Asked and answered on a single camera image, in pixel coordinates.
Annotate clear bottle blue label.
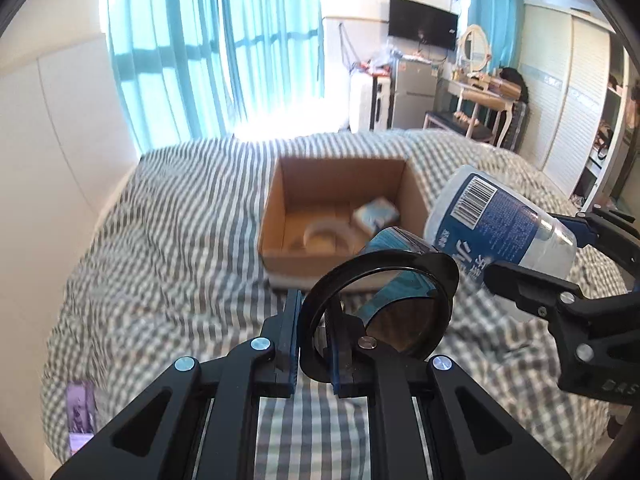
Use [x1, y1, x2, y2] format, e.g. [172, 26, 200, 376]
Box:
[424, 165, 577, 285]

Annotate black round mirror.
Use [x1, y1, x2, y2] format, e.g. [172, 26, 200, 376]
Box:
[297, 249, 459, 382]

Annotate purple card packet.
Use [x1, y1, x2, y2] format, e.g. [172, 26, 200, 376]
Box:
[66, 382, 96, 454]

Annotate grey checked bed quilt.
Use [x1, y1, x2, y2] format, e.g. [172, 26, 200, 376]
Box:
[41, 130, 608, 479]

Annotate white louvred wardrobe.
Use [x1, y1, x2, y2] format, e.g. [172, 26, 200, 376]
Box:
[518, 3, 613, 196]

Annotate blue tissue pack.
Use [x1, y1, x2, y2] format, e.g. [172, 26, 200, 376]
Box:
[352, 197, 400, 236]

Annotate black padded stool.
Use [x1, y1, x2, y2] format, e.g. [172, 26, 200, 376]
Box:
[423, 112, 495, 143]

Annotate white tape roll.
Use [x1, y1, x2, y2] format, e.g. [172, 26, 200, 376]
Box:
[303, 218, 358, 252]

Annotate oval vanity mirror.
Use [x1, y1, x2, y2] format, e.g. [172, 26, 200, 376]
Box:
[458, 24, 491, 73]

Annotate brown cardboard box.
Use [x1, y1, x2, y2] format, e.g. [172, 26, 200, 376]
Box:
[258, 156, 427, 290]

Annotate silver small fridge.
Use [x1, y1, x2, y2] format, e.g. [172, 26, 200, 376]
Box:
[390, 58, 438, 130]

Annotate white suitcase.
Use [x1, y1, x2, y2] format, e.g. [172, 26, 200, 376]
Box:
[370, 75, 392, 131]

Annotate teal side curtain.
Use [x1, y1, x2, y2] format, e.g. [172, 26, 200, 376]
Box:
[468, 0, 524, 70]

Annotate teal window curtains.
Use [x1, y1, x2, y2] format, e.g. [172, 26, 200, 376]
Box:
[105, 0, 324, 153]

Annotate black wall television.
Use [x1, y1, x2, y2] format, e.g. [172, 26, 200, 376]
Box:
[388, 0, 459, 51]

